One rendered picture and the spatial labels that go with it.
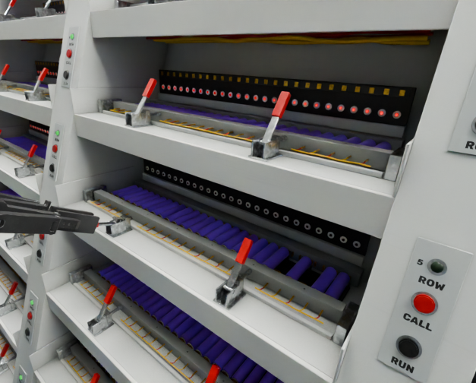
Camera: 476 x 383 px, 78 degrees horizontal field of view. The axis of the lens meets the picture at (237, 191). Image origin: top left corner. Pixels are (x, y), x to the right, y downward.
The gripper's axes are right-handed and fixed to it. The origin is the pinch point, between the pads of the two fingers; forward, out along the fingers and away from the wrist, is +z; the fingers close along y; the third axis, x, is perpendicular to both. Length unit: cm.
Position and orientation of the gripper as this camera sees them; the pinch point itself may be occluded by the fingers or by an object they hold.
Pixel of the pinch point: (73, 220)
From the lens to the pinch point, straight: 54.4
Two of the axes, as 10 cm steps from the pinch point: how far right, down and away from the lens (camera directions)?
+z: 5.1, 2.2, 8.3
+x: 3.7, -9.3, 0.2
